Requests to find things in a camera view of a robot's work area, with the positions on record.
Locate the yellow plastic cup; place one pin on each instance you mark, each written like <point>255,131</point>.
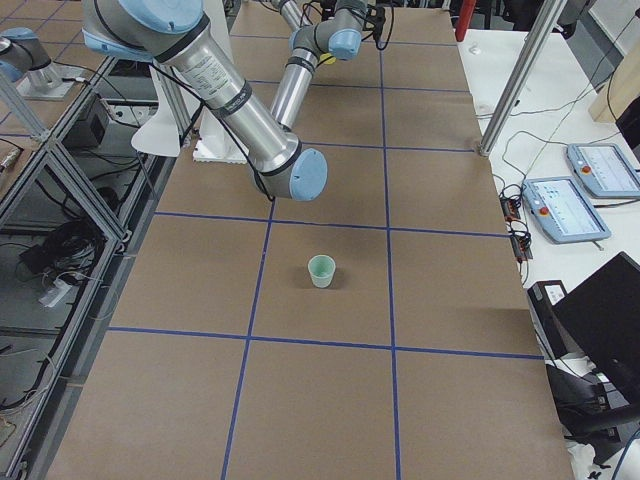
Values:
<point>327,59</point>

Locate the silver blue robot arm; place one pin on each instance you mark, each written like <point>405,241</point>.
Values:
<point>178,34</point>
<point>26,63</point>

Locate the light green plastic cup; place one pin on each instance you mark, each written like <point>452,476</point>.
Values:
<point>321,269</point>

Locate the black box with label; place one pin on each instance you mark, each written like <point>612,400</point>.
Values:
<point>543,296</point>

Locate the near blue teach pendant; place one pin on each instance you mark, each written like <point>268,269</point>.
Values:
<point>562,210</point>

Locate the blue teach pendant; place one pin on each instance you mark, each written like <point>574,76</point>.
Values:
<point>604,170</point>
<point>562,210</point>

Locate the red cylinder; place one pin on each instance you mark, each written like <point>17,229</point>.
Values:
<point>466,12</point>

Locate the black monitor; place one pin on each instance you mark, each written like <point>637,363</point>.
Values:
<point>602,316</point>

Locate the far blue teach pendant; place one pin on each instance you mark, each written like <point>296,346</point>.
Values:
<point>604,170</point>

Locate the white camera mast pedestal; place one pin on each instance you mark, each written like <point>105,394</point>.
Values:
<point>181,121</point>

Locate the aluminium frame post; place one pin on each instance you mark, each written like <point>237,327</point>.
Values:
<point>533,45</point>

